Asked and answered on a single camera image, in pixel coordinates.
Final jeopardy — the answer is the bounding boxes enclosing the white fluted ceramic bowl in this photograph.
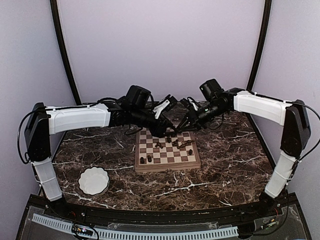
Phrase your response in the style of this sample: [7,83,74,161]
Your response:
[78,166,110,196]

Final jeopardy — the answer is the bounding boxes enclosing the black frame post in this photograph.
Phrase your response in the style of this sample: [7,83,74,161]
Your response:
[49,0,82,105]
[246,0,272,91]

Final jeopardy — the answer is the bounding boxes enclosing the wooden chess board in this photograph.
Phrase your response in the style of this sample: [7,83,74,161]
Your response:
[135,128,201,173]

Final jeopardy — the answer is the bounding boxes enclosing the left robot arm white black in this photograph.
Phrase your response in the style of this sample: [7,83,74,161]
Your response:
[24,99,175,218]

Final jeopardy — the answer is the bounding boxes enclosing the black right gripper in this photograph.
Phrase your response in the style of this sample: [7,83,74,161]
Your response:
[177,101,227,132]

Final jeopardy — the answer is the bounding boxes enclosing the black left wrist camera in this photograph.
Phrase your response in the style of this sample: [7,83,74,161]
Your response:
[125,85,151,109]

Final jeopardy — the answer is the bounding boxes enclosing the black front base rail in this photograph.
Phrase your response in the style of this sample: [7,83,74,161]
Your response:
[27,193,298,230]

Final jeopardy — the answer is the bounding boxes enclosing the black right frame post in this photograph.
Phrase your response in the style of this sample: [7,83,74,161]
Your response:
[246,0,272,91]

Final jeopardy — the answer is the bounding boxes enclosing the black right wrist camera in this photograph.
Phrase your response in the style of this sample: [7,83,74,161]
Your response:
[199,79,224,102]

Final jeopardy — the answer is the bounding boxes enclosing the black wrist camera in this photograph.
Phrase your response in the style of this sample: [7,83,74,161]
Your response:
[199,79,224,102]
[125,85,151,109]

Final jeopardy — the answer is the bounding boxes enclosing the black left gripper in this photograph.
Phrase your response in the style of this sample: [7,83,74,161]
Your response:
[130,107,179,138]

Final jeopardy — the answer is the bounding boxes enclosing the grey slotted cable duct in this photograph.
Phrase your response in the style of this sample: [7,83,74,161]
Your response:
[31,213,239,240]

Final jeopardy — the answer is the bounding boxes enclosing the black left frame post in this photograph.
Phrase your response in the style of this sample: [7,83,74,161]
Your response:
[49,0,82,105]

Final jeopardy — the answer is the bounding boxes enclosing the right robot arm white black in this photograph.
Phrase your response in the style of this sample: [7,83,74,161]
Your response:
[177,86,311,199]

